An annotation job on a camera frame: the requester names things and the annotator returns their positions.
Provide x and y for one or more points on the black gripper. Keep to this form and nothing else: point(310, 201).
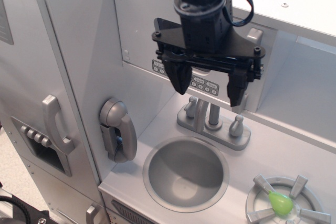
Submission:
point(210, 44)

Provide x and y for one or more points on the white toy microwave door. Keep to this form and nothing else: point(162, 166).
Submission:
point(136, 21)

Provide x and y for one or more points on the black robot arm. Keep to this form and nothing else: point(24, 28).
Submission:
point(202, 9)

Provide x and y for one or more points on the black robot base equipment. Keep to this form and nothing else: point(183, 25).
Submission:
point(14, 210)

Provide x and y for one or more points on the grey toy faucet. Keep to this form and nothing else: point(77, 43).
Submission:
point(203, 118)

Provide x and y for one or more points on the round grey toy sink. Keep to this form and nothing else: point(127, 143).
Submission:
point(186, 174)

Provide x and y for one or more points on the white toy kitchen cabinet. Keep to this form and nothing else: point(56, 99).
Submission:
point(71, 49)

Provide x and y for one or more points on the green toy pear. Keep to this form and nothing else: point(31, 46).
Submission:
point(281, 204)

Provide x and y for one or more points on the grey oven control panel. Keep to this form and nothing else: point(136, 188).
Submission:
point(129, 214)

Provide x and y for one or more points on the grey toy stove burner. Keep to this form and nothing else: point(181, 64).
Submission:
point(306, 206)

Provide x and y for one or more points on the grey toy ice dispenser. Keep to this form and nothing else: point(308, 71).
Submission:
point(41, 146)

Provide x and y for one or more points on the grey toy wall phone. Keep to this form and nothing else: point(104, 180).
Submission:
point(118, 132)

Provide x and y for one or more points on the grey fridge door handle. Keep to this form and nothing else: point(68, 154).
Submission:
point(50, 108)

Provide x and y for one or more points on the grey lower door handle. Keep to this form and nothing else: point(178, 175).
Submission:
point(94, 215)

